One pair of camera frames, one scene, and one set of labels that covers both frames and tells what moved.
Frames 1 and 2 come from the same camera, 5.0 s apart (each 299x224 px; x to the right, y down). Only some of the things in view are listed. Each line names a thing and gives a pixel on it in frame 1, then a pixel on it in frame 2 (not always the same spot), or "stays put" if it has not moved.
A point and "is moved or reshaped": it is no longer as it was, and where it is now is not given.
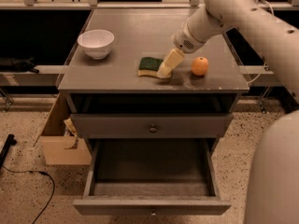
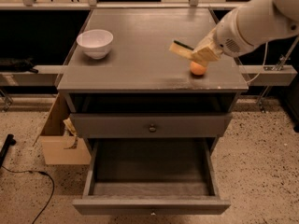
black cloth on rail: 9,64 stays put
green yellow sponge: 149,66 is moved or reshaped
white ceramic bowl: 96,43 stays put
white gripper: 183,42 -> 226,38
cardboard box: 60,144 stays put
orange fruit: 200,65 stays put
